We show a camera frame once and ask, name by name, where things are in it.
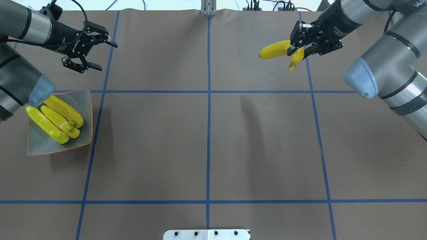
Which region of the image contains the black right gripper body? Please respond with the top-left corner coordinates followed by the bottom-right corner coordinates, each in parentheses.
top-left (290, 20), bottom-right (343, 56)

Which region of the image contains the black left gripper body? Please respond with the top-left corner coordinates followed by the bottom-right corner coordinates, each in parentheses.
top-left (50, 22), bottom-right (109, 65)

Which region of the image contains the yellow single banana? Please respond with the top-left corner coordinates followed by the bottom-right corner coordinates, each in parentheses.
top-left (41, 105), bottom-right (80, 139)

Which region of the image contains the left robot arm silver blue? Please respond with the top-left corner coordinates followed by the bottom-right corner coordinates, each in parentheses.
top-left (0, 0), bottom-right (118, 122)

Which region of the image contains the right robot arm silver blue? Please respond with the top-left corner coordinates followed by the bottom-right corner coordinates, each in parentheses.
top-left (287, 0), bottom-right (427, 138)

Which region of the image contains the grey square plate orange rim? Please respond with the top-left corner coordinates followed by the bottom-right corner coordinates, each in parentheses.
top-left (26, 89), bottom-right (93, 156)

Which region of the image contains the brown paper table mat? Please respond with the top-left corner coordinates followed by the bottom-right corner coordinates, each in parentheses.
top-left (1, 9), bottom-right (426, 240)

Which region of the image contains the aluminium frame post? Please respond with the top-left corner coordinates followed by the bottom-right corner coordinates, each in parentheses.
top-left (201, 0), bottom-right (218, 17)

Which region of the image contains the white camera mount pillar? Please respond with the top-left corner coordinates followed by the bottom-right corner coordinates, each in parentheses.
top-left (163, 229), bottom-right (251, 240)

